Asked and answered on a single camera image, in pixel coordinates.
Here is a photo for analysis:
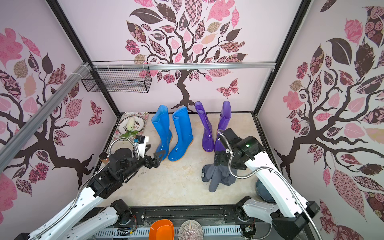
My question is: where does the blue ceramic bowl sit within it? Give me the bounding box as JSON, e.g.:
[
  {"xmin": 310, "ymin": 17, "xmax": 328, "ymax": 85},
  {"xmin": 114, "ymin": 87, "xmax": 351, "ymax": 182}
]
[{"xmin": 256, "ymin": 180, "xmax": 276, "ymax": 204}]

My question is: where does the flexible metal conduit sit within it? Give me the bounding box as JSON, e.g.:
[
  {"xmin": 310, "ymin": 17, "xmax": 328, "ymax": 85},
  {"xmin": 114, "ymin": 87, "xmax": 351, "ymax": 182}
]
[
  {"xmin": 29, "ymin": 136, "xmax": 140, "ymax": 240},
  {"xmin": 217, "ymin": 130, "xmax": 323, "ymax": 240}
]

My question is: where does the black wire basket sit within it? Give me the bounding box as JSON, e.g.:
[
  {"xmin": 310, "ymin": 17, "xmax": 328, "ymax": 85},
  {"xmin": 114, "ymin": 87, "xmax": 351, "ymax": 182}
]
[{"xmin": 82, "ymin": 60, "xmax": 152, "ymax": 93}]

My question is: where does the left flexible metal conduit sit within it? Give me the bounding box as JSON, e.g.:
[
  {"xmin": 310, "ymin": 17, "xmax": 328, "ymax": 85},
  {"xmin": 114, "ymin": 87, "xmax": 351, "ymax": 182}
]
[{"xmin": 29, "ymin": 136, "xmax": 140, "ymax": 240}]

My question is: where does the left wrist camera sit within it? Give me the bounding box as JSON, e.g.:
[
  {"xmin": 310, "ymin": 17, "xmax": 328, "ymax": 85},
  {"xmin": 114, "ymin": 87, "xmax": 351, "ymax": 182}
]
[{"xmin": 133, "ymin": 135, "xmax": 149, "ymax": 158}]

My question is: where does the aluminium rail left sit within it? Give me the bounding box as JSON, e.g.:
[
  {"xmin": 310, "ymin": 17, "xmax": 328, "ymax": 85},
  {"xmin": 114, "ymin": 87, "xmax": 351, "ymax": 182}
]
[{"xmin": 1, "ymin": 63, "xmax": 91, "ymax": 172}]

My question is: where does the purple boot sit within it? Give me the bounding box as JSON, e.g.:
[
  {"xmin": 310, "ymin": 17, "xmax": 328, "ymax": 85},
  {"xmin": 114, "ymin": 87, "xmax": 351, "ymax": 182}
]
[
  {"xmin": 215, "ymin": 101, "xmax": 232, "ymax": 152},
  {"xmin": 195, "ymin": 101, "xmax": 214, "ymax": 152}
]

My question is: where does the blue boot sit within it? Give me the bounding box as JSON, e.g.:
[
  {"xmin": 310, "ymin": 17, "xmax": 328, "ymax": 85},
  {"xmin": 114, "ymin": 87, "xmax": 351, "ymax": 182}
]
[
  {"xmin": 168, "ymin": 107, "xmax": 194, "ymax": 162},
  {"xmin": 151, "ymin": 105, "xmax": 173, "ymax": 161}
]

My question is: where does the grey cloth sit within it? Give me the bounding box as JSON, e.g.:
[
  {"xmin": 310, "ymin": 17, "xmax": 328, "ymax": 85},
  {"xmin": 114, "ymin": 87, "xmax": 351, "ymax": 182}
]
[{"xmin": 201, "ymin": 164, "xmax": 236, "ymax": 193}]

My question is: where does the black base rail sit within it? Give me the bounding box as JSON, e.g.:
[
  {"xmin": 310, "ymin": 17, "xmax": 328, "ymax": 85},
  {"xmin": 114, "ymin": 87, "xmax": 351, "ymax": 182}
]
[{"xmin": 119, "ymin": 203, "xmax": 304, "ymax": 226}]

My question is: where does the white flower with leaves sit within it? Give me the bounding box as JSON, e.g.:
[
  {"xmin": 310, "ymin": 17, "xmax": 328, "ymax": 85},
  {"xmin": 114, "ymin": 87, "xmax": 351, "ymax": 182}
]
[{"xmin": 118, "ymin": 117, "xmax": 141, "ymax": 138}]

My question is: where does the aluminium rail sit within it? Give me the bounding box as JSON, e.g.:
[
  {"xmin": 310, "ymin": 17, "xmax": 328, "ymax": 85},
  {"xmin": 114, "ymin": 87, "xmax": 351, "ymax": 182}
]
[
  {"xmin": 92, "ymin": 62, "xmax": 276, "ymax": 71},
  {"xmin": 1, "ymin": 63, "xmax": 91, "ymax": 172}
]

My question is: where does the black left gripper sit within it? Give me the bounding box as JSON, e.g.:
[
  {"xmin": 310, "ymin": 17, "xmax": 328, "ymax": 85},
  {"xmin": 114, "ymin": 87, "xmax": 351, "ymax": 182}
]
[{"xmin": 120, "ymin": 149, "xmax": 167, "ymax": 181}]

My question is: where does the right flexible metal conduit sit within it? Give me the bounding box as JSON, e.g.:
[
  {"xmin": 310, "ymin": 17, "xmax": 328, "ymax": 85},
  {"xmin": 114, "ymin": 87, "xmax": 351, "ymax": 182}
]
[{"xmin": 217, "ymin": 130, "xmax": 323, "ymax": 240}]

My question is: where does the patterned plate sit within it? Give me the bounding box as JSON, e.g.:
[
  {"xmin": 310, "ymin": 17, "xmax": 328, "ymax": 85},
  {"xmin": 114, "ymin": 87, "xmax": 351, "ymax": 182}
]
[{"xmin": 118, "ymin": 116, "xmax": 146, "ymax": 135}]

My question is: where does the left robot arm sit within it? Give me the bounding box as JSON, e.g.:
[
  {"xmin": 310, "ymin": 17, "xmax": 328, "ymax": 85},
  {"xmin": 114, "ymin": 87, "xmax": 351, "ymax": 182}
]
[{"xmin": 16, "ymin": 148, "xmax": 165, "ymax": 240}]

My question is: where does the white slotted cable duct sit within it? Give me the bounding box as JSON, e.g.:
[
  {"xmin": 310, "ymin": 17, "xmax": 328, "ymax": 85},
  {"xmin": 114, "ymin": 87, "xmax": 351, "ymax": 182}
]
[{"xmin": 89, "ymin": 224, "xmax": 244, "ymax": 240}]

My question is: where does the floral tray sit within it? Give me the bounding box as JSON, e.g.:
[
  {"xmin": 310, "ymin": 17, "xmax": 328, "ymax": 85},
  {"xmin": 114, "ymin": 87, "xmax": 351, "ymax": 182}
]
[{"xmin": 113, "ymin": 112, "xmax": 149, "ymax": 140}]

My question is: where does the aluminium rail back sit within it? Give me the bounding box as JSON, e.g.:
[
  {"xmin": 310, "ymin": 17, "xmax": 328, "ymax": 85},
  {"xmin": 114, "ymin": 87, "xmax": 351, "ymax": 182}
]
[{"xmin": 92, "ymin": 62, "xmax": 276, "ymax": 71}]

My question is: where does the orange plastic bowl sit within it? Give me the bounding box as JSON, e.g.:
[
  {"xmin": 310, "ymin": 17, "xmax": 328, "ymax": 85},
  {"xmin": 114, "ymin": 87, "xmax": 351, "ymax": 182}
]
[{"xmin": 149, "ymin": 219, "xmax": 175, "ymax": 240}]

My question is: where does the brown bottle black cap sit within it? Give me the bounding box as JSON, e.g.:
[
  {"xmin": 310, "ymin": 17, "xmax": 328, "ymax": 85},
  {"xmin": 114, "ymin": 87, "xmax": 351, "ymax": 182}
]
[{"xmin": 99, "ymin": 152, "xmax": 109, "ymax": 165}]

